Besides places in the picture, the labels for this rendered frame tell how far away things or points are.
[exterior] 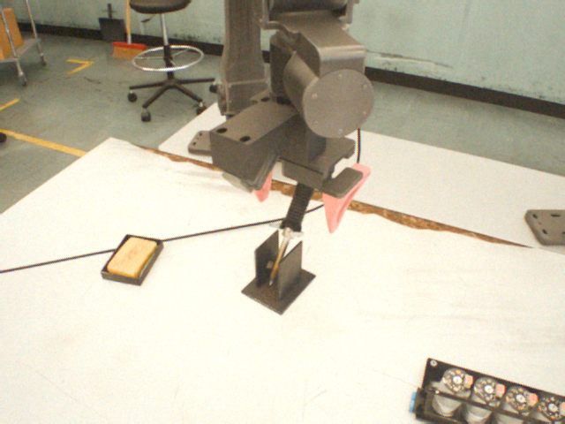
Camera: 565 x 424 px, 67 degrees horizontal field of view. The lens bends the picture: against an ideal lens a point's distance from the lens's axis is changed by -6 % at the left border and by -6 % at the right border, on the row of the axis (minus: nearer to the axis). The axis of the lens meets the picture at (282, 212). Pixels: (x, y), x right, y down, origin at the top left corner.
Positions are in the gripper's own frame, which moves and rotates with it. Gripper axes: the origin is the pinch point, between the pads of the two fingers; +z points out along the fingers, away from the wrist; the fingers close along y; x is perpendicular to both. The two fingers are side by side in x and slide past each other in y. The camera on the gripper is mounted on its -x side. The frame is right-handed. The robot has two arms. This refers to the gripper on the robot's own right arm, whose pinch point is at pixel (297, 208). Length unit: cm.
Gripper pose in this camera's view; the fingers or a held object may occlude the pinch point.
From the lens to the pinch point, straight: 51.9
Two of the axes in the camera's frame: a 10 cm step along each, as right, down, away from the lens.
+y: 8.2, 3.6, -4.5
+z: 0.0, 7.8, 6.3
